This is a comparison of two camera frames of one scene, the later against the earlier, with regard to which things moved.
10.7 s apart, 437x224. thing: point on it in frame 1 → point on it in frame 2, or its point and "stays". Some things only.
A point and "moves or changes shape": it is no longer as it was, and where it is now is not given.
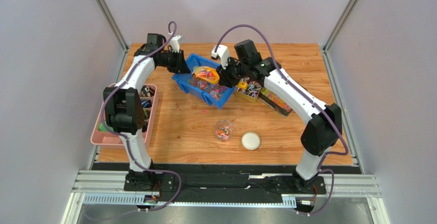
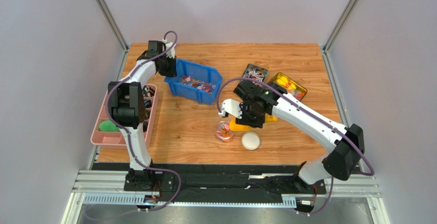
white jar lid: [251, 141] stays
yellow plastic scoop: [210, 75] → [234, 126]
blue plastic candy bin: [216, 95] moves or changes shape
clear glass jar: [224, 129] stays
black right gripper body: [231, 74] → [255, 120]
